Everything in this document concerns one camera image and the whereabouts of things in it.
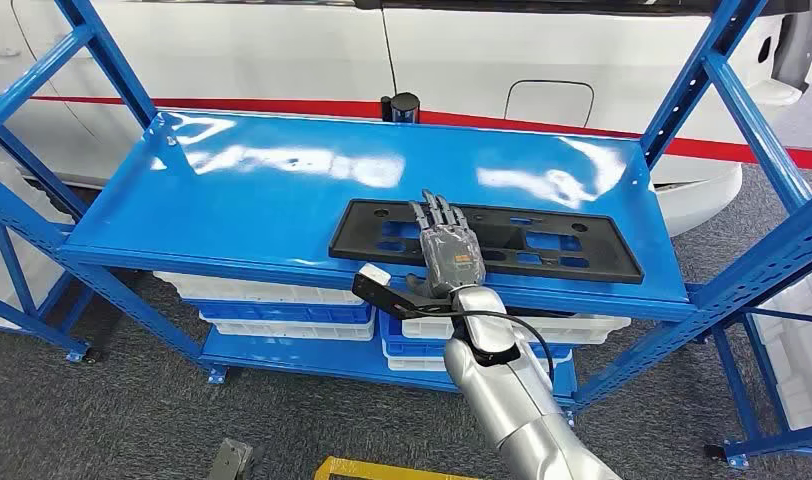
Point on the white car with red stripe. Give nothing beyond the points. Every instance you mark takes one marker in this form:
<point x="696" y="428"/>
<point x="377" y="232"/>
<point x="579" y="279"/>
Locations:
<point x="446" y="53"/>

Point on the yellow floor tape square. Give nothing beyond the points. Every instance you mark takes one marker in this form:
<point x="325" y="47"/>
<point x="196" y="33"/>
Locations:
<point x="379" y="470"/>

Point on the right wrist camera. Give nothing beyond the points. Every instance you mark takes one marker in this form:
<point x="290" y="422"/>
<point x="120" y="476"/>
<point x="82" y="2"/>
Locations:
<point x="374" y="275"/>

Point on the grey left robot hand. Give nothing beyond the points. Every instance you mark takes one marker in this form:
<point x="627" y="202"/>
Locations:
<point x="256" y="467"/>

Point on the black cylindrical post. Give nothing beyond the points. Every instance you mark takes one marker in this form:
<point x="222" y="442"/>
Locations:
<point x="404" y="106"/>

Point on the black plastic bracket panel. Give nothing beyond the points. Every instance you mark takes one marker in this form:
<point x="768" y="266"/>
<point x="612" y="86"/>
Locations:
<point x="578" y="255"/>

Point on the blue plastic crate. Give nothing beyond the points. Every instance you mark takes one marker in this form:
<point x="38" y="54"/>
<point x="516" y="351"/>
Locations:
<point x="280" y="312"/>
<point x="406" y="346"/>

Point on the white foam crate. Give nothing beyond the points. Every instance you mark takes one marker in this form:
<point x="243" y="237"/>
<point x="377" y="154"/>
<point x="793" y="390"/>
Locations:
<point x="803" y="358"/>

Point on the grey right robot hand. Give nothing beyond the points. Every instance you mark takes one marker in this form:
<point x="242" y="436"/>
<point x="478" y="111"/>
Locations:
<point x="449" y="255"/>

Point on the blue metal shelf rack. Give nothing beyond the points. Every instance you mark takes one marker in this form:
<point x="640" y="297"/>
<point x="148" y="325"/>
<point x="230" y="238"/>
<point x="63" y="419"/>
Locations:
<point x="48" y="331"/>
<point x="777" y="442"/>
<point x="280" y="199"/>

